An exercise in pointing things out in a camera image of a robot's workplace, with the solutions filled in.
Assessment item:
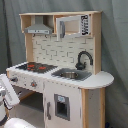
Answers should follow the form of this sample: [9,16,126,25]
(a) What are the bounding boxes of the right red stove knob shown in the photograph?
[30,81,37,88]

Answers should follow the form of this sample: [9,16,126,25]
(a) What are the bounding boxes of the left red stove knob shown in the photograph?
[10,77,18,82]

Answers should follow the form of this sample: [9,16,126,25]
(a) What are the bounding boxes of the grey range hood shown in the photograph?
[24,16,53,35]

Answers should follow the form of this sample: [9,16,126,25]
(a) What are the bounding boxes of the wooden toy kitchen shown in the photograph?
[7,11,114,128]

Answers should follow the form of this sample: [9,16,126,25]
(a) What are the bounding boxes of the black stovetop red burners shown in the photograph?
[18,62,55,73]

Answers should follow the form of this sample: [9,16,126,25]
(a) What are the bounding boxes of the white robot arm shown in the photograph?
[0,74,37,128]

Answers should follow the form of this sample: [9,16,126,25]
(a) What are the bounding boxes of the black toy faucet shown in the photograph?
[75,51,93,70]

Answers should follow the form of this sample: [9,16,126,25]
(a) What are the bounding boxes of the white microwave door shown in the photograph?
[56,14,91,41]

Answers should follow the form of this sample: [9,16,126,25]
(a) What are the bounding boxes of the red stove knob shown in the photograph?
[30,81,37,88]
[10,77,18,82]

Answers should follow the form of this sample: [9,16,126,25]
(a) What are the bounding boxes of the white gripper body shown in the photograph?
[0,74,20,109]

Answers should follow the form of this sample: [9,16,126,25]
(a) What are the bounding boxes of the grey toy sink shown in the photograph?
[52,68,92,80]

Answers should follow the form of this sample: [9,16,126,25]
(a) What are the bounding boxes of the white fridge door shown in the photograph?
[44,82,82,128]

